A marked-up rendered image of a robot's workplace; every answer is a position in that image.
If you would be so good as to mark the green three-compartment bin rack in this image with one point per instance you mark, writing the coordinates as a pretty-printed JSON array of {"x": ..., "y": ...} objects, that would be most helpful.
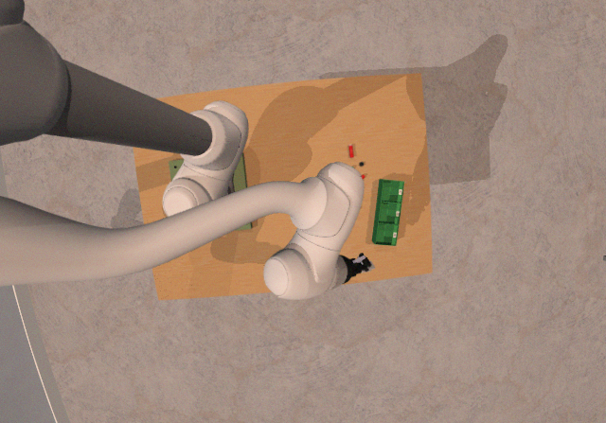
[{"x": 385, "y": 212}]

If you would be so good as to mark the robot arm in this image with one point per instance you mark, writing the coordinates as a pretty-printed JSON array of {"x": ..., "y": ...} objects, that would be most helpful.
[{"x": 40, "y": 93}]

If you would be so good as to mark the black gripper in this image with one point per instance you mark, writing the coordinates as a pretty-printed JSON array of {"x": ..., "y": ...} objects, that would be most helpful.
[{"x": 353, "y": 263}]

